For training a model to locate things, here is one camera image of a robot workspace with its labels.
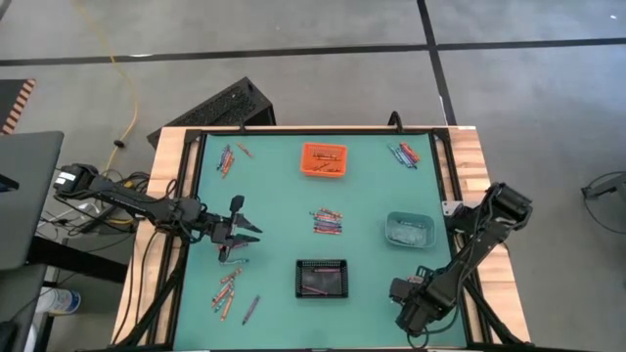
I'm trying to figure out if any grey side desk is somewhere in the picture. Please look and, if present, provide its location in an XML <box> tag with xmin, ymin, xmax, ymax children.
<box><xmin>0</xmin><ymin>130</ymin><xmax>66</xmax><ymax>272</ymax></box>

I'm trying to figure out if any black and blue device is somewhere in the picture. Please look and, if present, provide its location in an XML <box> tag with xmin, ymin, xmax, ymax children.
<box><xmin>0</xmin><ymin>173</ymin><xmax>21</xmax><ymax>194</ymax></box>

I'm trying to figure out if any black aluminium table frame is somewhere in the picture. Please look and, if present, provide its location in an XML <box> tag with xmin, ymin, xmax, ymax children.
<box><xmin>111</xmin><ymin>124</ymin><xmax>533</xmax><ymax>352</ymax></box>

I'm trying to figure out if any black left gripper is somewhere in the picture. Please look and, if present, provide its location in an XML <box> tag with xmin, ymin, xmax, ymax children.
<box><xmin>204</xmin><ymin>195</ymin><xmax>263</xmax><ymax>262</ymax></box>

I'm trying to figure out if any black mat orange striped edge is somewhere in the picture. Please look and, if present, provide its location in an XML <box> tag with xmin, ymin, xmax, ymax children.
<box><xmin>0</xmin><ymin>78</ymin><xmax>37</xmax><ymax>136</ymax></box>

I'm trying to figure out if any black plastic basket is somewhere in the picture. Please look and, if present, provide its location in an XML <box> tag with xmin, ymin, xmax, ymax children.
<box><xmin>294</xmin><ymin>258</ymin><xmax>350</xmax><ymax>299</ymax></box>

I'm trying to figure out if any black desk support bar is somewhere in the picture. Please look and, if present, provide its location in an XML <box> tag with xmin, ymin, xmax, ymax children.
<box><xmin>26</xmin><ymin>236</ymin><xmax>129</xmax><ymax>285</ymax></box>

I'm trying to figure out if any teal plastic bin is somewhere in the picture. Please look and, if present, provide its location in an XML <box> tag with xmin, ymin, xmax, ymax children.
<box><xmin>384</xmin><ymin>210</ymin><xmax>436</xmax><ymax>249</ymax></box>

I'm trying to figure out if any green table mat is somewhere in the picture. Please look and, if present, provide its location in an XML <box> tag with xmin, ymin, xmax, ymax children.
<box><xmin>168</xmin><ymin>132</ymin><xmax>470</xmax><ymax>351</ymax></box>

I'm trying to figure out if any black power strip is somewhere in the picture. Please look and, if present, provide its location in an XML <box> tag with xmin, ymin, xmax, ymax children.
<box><xmin>72</xmin><ymin>202</ymin><xmax>129</xmax><ymax>235</ymax></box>

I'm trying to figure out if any grey chair base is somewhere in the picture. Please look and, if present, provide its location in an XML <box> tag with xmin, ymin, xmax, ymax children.
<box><xmin>579</xmin><ymin>170</ymin><xmax>626</xmax><ymax>236</ymax></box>

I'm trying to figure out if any yellow cable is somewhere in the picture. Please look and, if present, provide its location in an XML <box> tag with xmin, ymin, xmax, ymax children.
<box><xmin>71</xmin><ymin>0</ymin><xmax>141</xmax><ymax>180</ymax></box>

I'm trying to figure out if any black perforated computer case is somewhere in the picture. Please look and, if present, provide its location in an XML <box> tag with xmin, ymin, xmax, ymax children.
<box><xmin>146</xmin><ymin>76</ymin><xmax>277</xmax><ymax>149</ymax></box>

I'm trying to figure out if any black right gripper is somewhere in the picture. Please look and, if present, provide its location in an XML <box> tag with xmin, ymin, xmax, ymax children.
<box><xmin>389</xmin><ymin>276</ymin><xmax>441</xmax><ymax>336</ymax></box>

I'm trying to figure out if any orange plastic basket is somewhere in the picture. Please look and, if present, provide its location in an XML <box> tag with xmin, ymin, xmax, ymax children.
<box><xmin>299</xmin><ymin>142</ymin><xmax>349</xmax><ymax>179</ymax></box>

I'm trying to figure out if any white and blue bottle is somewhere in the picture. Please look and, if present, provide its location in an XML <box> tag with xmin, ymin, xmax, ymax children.
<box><xmin>34</xmin><ymin>286</ymin><xmax>82</xmax><ymax>316</ymax></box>

